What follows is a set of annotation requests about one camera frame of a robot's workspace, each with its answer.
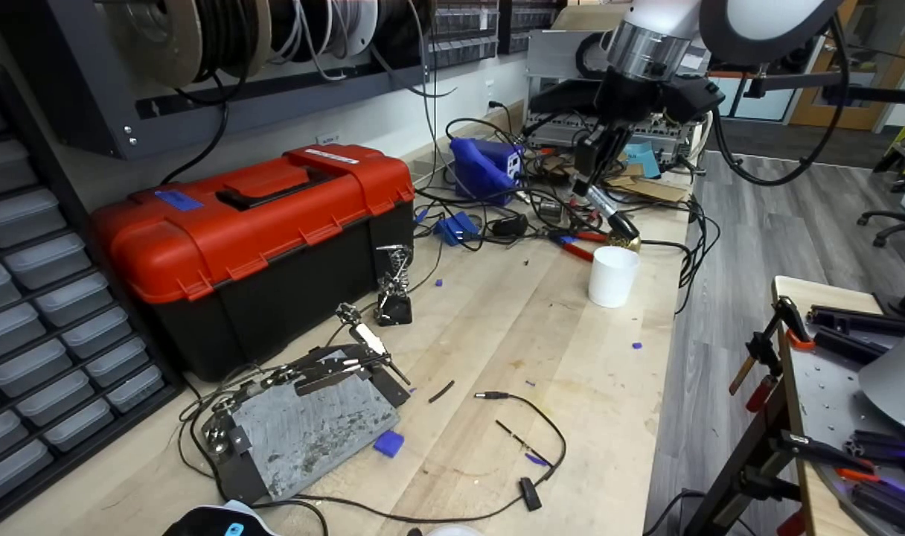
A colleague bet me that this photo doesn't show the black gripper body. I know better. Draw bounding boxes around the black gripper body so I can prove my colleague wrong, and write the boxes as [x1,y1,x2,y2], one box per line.
[569,116,641,189]

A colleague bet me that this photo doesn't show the white mug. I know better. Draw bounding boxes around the white mug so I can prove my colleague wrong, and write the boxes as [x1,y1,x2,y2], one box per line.
[587,244,643,314]

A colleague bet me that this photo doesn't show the blue soldering station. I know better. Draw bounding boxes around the blue soldering station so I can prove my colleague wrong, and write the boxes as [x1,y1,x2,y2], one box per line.
[447,134,526,208]

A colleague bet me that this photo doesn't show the metal helping hands stand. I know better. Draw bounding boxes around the metal helping hands stand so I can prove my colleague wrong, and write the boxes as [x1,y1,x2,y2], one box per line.
[368,241,416,330]

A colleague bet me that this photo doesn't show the short black stick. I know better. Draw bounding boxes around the short black stick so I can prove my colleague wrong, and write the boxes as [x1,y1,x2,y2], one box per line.
[425,378,459,409]

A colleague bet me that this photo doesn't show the black bar clamp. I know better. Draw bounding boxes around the black bar clamp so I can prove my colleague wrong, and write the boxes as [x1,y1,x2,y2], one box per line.
[804,304,905,366]

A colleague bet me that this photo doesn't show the wooden side table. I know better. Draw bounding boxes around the wooden side table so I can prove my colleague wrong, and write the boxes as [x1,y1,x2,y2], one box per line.
[770,275,905,536]

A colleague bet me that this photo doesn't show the grey spool rack shelf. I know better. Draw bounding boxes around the grey spool rack shelf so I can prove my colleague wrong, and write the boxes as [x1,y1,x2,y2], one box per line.
[0,0,574,165]

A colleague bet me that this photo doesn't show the small blue plastic block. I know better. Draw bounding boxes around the small blue plastic block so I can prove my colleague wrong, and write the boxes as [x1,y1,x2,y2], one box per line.
[371,427,408,463]

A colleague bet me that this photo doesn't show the red and black toolbox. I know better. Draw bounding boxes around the red and black toolbox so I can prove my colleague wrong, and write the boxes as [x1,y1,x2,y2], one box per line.
[88,144,419,384]

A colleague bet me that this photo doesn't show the parts drawer cabinet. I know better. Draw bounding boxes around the parts drawer cabinet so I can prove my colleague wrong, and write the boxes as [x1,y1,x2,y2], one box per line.
[0,57,181,531]

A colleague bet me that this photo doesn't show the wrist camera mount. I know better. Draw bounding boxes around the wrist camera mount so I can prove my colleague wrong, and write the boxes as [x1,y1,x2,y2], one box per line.
[524,71,725,131]

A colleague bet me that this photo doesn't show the red handled pliers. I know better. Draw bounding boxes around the red handled pliers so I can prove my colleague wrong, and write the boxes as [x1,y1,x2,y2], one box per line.
[548,226,608,266]

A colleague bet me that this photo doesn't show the blue cable connector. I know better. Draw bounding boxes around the blue cable connector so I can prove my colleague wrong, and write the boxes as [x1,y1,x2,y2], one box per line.
[431,208,486,250]

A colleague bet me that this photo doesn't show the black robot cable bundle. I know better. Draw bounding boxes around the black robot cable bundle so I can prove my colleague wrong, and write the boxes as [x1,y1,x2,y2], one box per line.
[705,12,853,192]

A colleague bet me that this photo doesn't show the thin black cable with plug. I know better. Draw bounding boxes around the thin black cable with plug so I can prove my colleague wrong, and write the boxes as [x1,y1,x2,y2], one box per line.
[270,387,572,531]

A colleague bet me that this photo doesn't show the white wire spool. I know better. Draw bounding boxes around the white wire spool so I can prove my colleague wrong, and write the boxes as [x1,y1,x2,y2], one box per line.
[270,0,383,67]

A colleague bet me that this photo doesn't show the wide black wire spool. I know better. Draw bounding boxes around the wide black wire spool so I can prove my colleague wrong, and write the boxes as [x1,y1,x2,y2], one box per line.
[194,0,276,83]

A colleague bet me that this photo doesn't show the large black wire spool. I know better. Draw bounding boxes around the large black wire spool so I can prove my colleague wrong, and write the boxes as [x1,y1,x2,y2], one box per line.
[102,0,207,91]

